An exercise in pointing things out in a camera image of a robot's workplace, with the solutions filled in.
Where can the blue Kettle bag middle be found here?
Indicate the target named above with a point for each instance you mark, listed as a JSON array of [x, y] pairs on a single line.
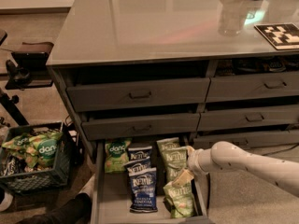
[[137, 165]]

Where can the green Kettle bag rear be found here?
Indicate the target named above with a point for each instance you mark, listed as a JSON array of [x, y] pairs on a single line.
[[168, 143]]

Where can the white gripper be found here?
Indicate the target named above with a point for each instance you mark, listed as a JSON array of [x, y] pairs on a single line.
[[193, 160]]

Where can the black shoe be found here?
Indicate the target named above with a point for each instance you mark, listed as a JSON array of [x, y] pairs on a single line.
[[69, 213]]

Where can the middle right grey drawer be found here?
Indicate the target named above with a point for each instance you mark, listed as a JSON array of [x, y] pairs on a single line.
[[248, 117]]

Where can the bottom right grey drawer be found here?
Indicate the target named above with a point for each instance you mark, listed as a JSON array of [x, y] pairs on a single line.
[[249, 140]]

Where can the blue Kettle bag front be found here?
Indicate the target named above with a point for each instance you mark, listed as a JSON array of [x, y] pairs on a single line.
[[143, 187]]

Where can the open bottom left drawer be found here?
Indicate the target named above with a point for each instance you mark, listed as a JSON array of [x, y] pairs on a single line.
[[112, 196]]

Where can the top left grey drawer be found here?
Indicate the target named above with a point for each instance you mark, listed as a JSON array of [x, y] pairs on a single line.
[[97, 97]]

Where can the green Kettle bag front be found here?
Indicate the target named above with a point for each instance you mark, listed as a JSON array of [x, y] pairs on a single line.
[[180, 200]]

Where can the green Dang chip bag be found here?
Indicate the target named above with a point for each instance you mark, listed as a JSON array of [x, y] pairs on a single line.
[[116, 154]]

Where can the blue Kettle bag rear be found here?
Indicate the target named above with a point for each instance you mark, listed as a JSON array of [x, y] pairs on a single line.
[[139, 153]]

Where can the top right grey drawer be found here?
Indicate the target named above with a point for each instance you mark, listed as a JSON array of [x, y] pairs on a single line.
[[256, 86]]

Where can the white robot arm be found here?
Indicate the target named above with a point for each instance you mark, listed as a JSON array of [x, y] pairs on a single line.
[[227, 156]]

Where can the black white fiducial marker board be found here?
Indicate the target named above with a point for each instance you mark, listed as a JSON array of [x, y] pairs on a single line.
[[281, 36]]

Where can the blue kettle bag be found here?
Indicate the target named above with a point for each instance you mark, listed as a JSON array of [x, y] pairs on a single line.
[[143, 187], [137, 165], [139, 153]]

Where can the green Dang bag in crate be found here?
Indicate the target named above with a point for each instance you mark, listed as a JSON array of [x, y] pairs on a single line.
[[46, 145]]

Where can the dark plastic crate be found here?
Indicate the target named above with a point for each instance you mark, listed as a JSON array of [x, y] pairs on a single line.
[[17, 178]]

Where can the green kettle bag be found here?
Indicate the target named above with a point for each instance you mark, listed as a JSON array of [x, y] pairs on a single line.
[[168, 143], [175, 157], [180, 200], [172, 171]]

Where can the grey drawer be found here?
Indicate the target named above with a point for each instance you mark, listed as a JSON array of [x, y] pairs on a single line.
[[139, 126], [248, 117], [249, 140], [256, 86], [97, 97]]

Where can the grey drawer cabinet counter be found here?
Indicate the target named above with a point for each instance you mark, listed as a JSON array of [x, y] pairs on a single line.
[[114, 41]]

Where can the middle left grey drawer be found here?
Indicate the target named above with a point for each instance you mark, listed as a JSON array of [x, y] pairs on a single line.
[[139, 126]]

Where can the black stand with brown pad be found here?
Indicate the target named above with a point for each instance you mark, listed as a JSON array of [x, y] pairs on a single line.
[[26, 70]]

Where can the green chip bags pile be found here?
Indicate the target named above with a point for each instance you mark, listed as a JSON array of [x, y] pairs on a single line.
[[22, 148]]

